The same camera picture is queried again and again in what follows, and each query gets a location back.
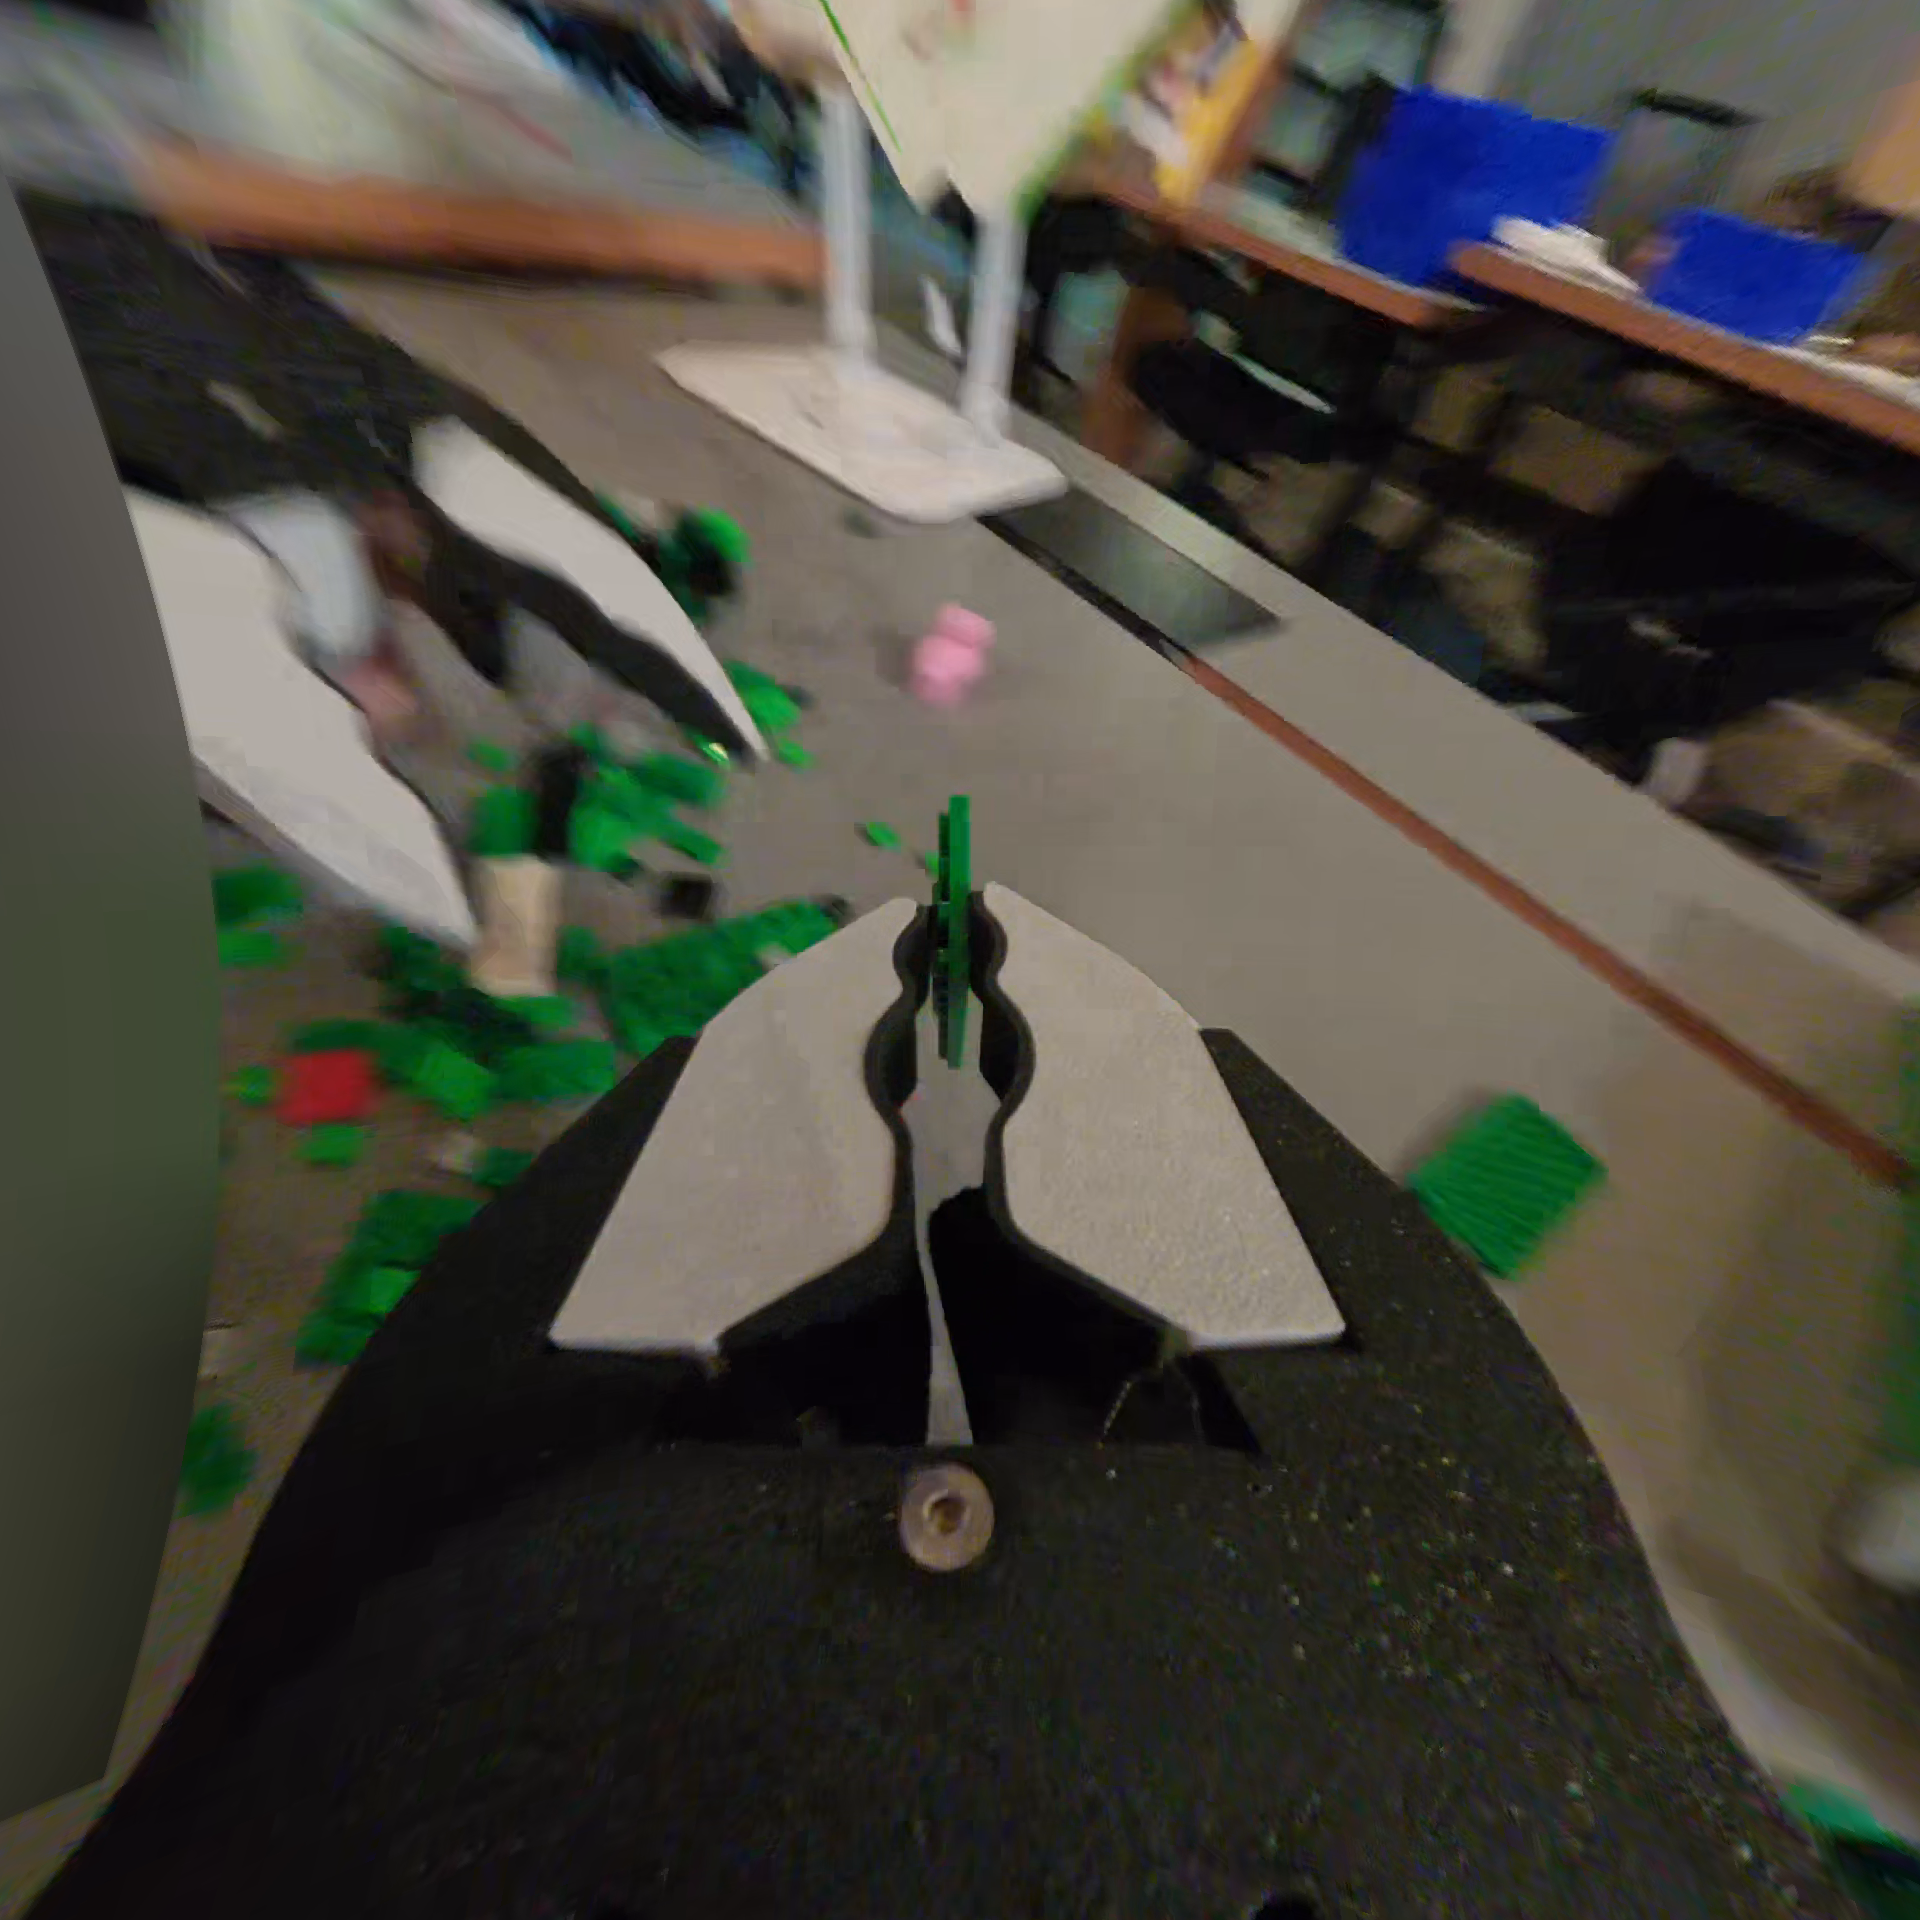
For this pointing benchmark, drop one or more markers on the pink toy brick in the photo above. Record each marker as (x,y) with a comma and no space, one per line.
(950,656)

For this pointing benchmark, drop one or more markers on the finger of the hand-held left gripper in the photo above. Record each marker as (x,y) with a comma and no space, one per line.
(569,547)
(284,750)

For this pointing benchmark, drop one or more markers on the white stand with two poles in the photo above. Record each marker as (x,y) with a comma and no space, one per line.
(885,428)

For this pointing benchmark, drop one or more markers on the person's left hand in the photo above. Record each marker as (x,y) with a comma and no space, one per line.
(388,692)

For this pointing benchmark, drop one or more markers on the wooden table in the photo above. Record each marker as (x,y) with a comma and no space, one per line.
(1680,339)

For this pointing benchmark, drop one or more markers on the small blue crate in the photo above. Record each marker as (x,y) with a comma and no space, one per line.
(1757,278)

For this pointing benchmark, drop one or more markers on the red toy plate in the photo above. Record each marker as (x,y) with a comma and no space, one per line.
(328,1090)

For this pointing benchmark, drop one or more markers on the long green toy plate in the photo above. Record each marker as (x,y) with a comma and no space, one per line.
(953,902)

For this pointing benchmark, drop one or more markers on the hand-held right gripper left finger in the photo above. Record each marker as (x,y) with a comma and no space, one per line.
(765,1141)

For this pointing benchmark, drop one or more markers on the cream toy brick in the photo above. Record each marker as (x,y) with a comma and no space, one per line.
(517,931)

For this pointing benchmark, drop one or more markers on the wide green studded plate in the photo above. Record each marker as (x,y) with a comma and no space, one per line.
(1504,1186)

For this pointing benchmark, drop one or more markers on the pile of small green bricks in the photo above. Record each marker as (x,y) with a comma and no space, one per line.
(661,975)

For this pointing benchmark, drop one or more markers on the large blue crate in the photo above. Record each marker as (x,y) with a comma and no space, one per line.
(1463,182)

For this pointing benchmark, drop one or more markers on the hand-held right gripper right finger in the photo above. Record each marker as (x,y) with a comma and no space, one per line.
(1141,1155)

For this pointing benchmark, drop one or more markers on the wooden board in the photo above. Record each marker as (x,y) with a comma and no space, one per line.
(451,224)

